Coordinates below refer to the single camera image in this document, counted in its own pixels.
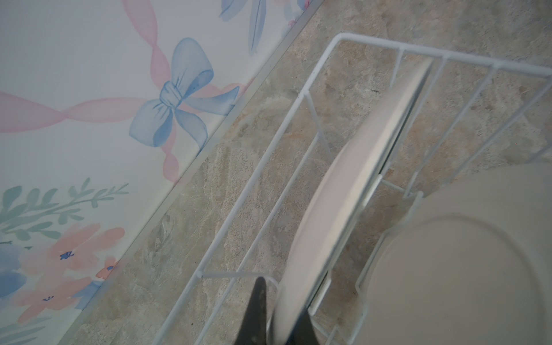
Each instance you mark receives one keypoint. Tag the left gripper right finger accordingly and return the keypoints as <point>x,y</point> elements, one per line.
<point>303,333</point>

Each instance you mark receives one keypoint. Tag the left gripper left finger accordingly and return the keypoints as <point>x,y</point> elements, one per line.
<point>254,324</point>

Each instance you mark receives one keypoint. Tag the white plate green clover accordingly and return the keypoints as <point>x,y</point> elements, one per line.
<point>341,196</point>

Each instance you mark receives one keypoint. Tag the white wire dish rack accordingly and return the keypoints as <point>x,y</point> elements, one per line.
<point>440,58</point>

